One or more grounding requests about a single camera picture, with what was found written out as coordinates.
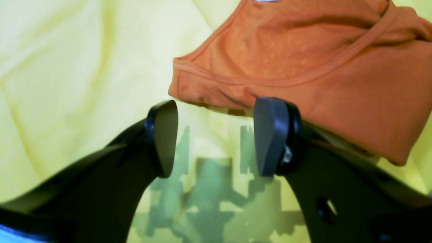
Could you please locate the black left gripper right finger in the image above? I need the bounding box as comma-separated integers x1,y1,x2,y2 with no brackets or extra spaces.
253,97,432,243

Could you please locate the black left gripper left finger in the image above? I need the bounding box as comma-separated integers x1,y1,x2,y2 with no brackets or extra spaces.
0,100,179,243

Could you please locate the terracotta orange T-shirt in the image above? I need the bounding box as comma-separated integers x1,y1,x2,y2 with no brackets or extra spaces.
168,0,432,166

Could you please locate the yellow table cloth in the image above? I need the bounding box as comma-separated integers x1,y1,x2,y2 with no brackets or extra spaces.
0,0,431,243

